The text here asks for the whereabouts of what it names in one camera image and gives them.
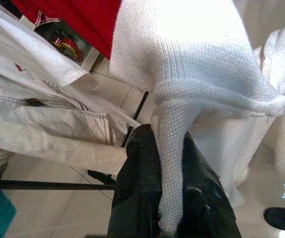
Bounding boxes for white striped jeans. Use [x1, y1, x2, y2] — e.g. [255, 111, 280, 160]
[0, 94, 128, 174]

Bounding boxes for white shirt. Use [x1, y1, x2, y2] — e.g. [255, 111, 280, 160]
[189, 14, 285, 209]

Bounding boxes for metal clothes rack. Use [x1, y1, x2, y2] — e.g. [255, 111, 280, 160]
[0, 91, 150, 192]

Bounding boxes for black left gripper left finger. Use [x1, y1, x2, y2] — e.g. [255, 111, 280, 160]
[107, 123, 163, 238]

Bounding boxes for red polo shirt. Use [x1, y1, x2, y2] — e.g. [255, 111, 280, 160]
[10, 0, 122, 60]

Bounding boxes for white printed t-shirt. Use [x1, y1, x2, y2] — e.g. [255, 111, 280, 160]
[0, 3, 142, 136]

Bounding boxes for white knit sweater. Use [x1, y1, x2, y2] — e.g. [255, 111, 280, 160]
[109, 0, 285, 236]

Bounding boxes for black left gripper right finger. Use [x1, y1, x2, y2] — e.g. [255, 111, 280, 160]
[177, 131, 242, 238]

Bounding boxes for black rack foot cap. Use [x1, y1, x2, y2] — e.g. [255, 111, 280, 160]
[263, 207, 285, 234]

